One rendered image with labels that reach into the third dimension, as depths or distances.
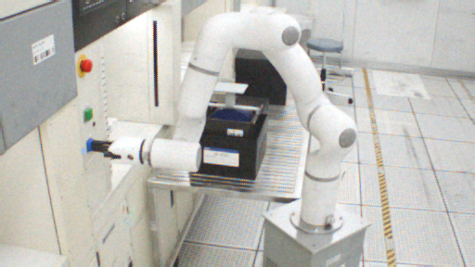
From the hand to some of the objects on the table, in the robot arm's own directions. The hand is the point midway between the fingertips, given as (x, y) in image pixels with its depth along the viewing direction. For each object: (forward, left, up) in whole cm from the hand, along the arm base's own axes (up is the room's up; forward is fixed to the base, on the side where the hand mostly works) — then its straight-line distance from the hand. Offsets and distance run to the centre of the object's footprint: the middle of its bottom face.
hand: (97, 146), depth 149 cm
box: (+82, -124, -34) cm, 153 cm away
